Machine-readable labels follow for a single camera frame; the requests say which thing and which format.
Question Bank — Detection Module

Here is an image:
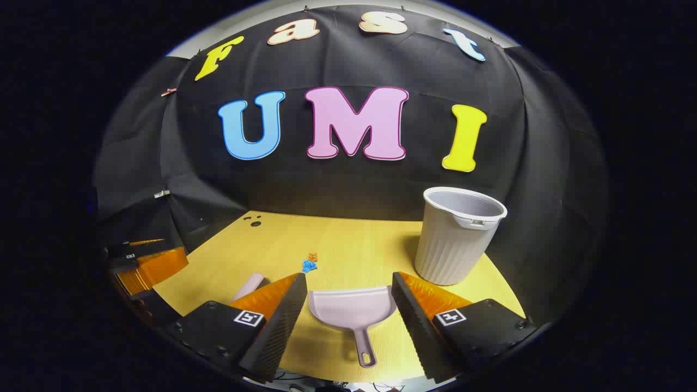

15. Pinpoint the pale pink dustpan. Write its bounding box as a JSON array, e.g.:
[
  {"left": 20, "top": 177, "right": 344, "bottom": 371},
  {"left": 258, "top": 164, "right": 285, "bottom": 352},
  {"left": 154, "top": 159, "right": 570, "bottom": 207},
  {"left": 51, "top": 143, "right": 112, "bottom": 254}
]
[{"left": 308, "top": 285, "right": 398, "bottom": 369}]

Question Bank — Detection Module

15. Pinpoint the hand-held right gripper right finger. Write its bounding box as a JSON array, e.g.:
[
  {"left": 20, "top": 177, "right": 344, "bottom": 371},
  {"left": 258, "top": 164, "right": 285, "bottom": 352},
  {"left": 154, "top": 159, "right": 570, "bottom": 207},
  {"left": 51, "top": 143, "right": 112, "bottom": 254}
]
[{"left": 391, "top": 271, "right": 538, "bottom": 384}]

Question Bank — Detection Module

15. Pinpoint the black backdrop cloth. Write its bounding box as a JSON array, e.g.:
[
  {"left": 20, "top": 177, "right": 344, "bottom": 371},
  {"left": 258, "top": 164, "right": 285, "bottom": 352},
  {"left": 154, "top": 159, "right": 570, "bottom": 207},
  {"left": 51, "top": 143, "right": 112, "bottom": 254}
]
[{"left": 93, "top": 4, "right": 609, "bottom": 327}]

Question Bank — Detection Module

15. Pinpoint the grey ribbed garbage bin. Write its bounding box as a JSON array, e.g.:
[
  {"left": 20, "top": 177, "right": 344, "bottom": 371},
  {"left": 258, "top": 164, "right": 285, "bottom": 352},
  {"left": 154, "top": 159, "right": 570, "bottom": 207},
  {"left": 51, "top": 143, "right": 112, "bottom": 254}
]
[{"left": 414, "top": 187, "right": 508, "bottom": 286}]

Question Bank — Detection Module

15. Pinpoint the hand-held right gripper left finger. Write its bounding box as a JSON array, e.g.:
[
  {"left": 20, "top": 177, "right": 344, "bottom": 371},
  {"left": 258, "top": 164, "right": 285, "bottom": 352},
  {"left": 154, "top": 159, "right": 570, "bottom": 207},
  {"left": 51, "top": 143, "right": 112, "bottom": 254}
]
[{"left": 166, "top": 272, "right": 309, "bottom": 383}]

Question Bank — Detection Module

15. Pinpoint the small pale pink broom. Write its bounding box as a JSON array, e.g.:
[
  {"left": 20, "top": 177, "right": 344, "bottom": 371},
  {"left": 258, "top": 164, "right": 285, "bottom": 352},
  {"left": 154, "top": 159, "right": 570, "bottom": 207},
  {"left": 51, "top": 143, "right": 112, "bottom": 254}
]
[{"left": 232, "top": 272, "right": 271, "bottom": 302}]

